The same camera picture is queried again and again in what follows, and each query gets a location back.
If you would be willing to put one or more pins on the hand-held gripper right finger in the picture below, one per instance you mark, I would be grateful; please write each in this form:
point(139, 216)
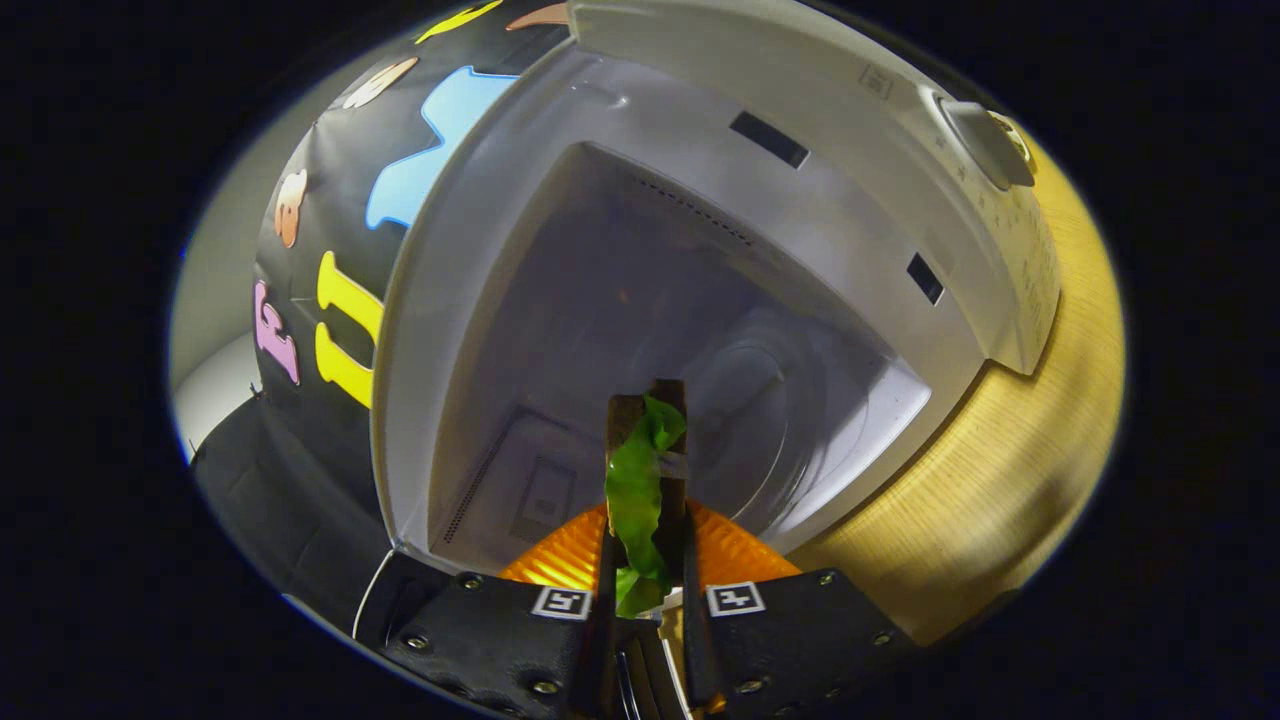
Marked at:
point(790, 640)

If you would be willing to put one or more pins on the glass turntable plate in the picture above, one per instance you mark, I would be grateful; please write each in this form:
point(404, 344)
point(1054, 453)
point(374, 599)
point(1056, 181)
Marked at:
point(810, 420)

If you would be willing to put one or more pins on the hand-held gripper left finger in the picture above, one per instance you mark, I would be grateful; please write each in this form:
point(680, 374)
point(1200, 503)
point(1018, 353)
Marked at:
point(490, 640)

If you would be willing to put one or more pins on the brown bread lettuce sandwich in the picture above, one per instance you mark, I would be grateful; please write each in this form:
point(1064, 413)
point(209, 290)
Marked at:
point(635, 490)

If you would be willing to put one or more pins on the white microwave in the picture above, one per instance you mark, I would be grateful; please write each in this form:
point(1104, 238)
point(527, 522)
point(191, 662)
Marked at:
point(700, 150)

